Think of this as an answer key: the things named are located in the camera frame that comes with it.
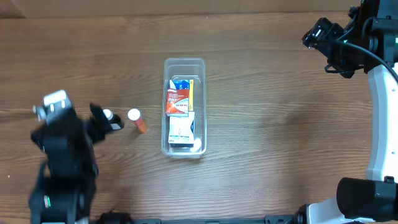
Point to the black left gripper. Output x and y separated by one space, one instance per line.
88 129

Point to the dark syrup bottle white cap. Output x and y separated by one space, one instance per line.
114 119

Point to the red white medicine box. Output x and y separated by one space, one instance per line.
177 102

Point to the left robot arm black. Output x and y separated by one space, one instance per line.
66 182

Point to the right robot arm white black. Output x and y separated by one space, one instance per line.
368 43

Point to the clear plastic container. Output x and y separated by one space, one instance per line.
186 69

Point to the orange tablet tube white cap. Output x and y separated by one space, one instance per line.
135 116

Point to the blue yellow VapoDrops box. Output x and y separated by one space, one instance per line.
184 84

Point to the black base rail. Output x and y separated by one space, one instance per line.
125 218

